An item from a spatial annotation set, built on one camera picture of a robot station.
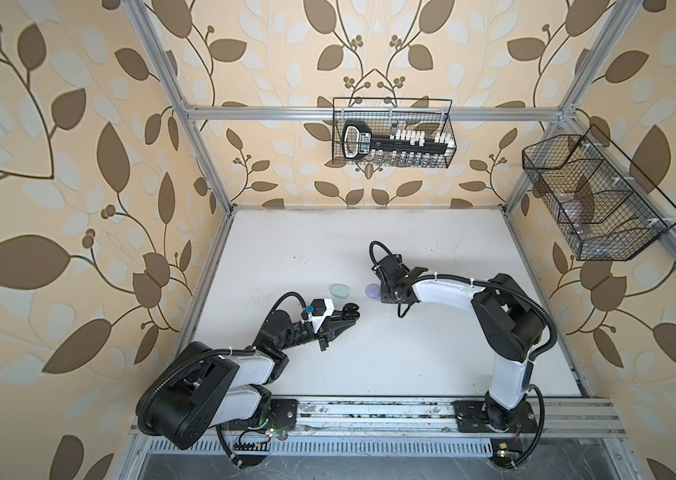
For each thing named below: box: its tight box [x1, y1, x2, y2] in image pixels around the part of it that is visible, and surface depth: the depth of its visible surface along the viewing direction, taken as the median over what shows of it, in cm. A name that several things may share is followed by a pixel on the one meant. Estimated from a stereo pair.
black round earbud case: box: [342, 302, 360, 321], surface depth 76 cm
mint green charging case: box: [330, 283, 350, 299], surface depth 98 cm
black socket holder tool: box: [342, 120, 456, 161], surface depth 85 cm
